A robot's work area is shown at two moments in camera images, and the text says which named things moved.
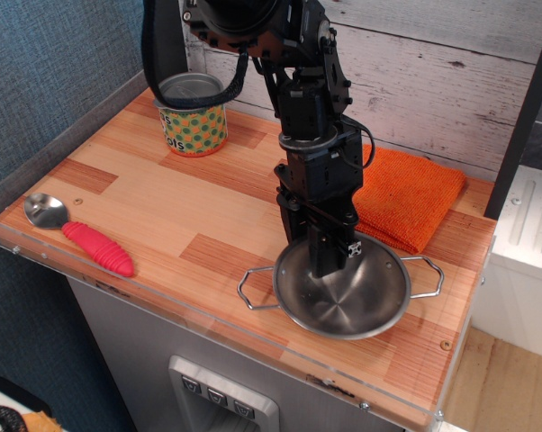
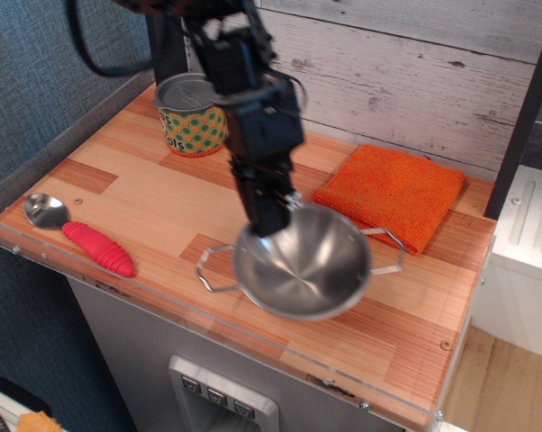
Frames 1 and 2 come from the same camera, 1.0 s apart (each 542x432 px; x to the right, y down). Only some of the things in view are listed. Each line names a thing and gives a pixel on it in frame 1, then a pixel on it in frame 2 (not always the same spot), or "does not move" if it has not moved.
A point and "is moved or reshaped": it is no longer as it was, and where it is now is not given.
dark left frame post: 170,51 does not move
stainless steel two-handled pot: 365,301 is moved or reshaped
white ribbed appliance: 519,298 does not move
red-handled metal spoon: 48,211 does not move
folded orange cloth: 403,197 does not move
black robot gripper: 321,180 → 267,128
